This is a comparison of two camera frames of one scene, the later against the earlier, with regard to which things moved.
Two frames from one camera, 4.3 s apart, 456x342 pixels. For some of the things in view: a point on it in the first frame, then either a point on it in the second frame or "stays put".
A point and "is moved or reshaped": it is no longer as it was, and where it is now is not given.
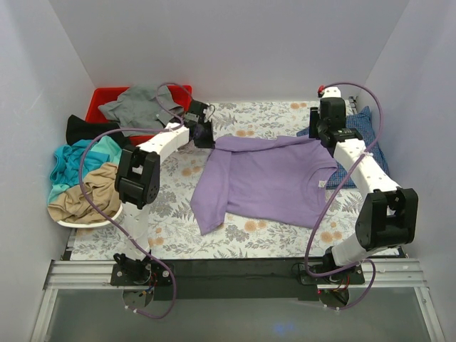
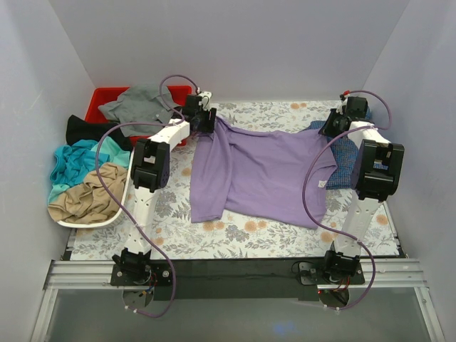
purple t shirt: x=276 y=179 is moved or reshaped
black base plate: x=234 y=280 stays put
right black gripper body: x=317 y=125 -> x=330 y=125
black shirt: x=78 y=130 stays put
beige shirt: x=100 y=184 stays put
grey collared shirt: x=137 y=107 stays put
